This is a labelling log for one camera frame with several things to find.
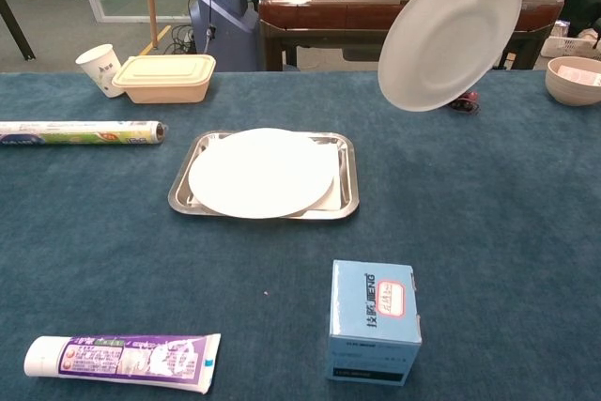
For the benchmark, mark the round white paper plate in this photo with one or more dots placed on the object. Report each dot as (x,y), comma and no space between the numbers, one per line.
(446,44)
(263,173)

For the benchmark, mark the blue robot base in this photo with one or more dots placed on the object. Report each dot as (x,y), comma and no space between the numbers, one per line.
(225,25)

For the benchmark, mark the stainless steel tray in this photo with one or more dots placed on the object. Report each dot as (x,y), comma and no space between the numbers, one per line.
(349,199)

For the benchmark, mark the white plastic basket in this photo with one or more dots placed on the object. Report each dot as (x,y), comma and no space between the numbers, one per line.
(573,46)

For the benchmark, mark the white packet in bowl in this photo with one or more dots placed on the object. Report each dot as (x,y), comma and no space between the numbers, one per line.
(580,74)

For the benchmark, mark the beige bowl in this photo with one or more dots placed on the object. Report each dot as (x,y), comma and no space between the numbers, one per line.
(563,88)

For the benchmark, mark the purple grape bunch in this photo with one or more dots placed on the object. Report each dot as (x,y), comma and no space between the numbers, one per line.
(465,103)

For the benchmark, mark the brown mahjong table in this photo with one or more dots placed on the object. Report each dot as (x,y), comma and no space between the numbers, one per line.
(328,16)

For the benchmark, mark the dark blue table mat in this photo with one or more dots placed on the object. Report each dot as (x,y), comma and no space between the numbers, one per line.
(493,255)

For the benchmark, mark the beige lidded lunch box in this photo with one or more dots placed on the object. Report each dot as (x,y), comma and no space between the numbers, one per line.
(164,79)

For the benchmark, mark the light blue cardboard box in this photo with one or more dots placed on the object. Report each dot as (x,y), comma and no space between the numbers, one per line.
(371,326)

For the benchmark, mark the white paper cup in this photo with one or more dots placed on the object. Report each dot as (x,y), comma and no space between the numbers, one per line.
(101,67)

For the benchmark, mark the cling film roll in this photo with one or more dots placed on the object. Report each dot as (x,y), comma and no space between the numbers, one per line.
(80,133)

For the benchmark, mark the black table leg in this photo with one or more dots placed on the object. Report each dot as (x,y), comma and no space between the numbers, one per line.
(16,30)

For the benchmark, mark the purple and white toothpaste tube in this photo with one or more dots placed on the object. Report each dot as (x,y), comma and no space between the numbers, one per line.
(117,362)

